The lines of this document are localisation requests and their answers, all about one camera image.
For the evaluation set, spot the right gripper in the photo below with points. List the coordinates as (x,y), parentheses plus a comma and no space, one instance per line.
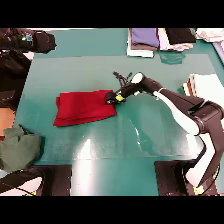
(117,96)

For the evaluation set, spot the red T-shirt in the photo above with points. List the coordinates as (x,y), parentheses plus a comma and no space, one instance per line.
(83,107)

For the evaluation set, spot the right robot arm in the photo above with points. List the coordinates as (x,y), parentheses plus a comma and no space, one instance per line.
(186,106)

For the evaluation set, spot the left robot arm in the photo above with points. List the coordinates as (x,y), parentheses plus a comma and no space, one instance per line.
(55,180)

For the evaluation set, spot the purple garment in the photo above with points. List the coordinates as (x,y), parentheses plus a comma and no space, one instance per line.
(144,36)

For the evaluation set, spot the lilac garment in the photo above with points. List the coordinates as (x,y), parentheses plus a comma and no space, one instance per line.
(220,50)

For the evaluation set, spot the green garment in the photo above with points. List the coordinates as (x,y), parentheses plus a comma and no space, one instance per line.
(18,150)

